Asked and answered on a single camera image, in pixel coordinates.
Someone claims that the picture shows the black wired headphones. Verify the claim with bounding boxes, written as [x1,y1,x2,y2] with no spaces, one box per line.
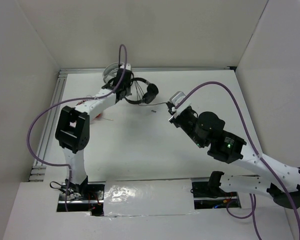
[124,77,170,107]

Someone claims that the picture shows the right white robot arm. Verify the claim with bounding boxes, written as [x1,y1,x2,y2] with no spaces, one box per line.
[168,104,300,209]

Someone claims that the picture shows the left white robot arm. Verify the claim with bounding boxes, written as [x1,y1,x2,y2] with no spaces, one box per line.
[55,68,133,200]

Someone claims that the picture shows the white headphones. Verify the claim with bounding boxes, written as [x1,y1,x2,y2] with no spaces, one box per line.
[102,62,133,86]

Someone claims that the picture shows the red headphones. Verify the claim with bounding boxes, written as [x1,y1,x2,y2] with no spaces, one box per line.
[75,100,106,122]

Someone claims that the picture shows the white taped centre panel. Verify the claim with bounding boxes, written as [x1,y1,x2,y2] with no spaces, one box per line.
[103,179,195,217]

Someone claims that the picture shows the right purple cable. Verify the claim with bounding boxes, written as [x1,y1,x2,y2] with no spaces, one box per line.
[173,81,300,240]

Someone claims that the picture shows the purple cable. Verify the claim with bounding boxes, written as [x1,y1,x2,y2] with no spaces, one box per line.
[173,81,300,240]
[26,44,130,213]

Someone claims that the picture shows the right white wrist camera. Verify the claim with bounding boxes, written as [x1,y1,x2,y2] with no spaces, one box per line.
[167,91,191,119]

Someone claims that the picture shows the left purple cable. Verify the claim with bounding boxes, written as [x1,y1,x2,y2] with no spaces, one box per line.
[26,44,130,213]

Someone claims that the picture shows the aluminium frame rail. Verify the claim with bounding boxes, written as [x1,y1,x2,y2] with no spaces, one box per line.
[28,65,237,182]

